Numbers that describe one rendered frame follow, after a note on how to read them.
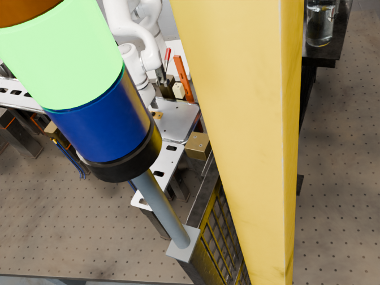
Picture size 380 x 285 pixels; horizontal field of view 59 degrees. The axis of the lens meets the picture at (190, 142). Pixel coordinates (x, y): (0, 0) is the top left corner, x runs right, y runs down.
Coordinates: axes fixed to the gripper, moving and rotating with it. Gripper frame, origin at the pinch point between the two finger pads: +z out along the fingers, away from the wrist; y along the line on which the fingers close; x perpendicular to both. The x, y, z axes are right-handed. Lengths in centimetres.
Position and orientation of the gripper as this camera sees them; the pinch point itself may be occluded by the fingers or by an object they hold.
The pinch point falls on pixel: (151, 110)
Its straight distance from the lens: 144.6
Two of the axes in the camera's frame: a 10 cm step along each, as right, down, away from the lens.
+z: 2.2, 6.0, 7.7
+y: -3.7, 7.8, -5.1
